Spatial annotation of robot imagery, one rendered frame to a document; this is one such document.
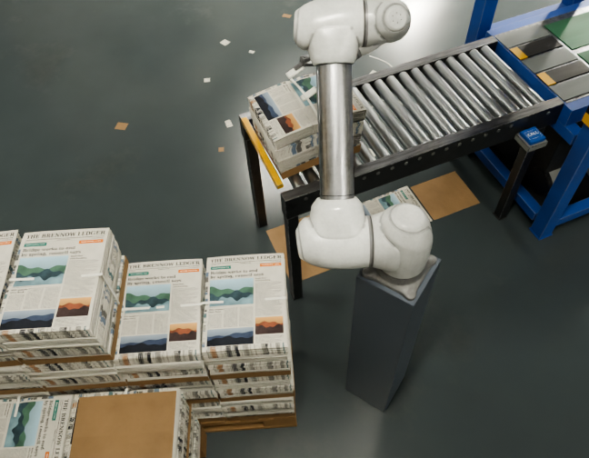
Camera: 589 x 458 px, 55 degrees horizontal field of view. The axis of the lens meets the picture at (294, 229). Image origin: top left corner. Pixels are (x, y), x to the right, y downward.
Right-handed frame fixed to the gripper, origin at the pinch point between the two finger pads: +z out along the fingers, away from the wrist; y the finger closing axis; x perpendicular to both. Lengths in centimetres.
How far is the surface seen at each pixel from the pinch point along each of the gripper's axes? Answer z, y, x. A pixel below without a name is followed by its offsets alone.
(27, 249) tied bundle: 101, -36, -30
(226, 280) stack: 58, 8, -52
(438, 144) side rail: -37, 50, -24
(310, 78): -6.3, 11.4, 11.2
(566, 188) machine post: -81, 110, -45
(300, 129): 7.8, 5.7, -14.1
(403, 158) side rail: -21, 44, -25
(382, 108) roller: -27, 46, 6
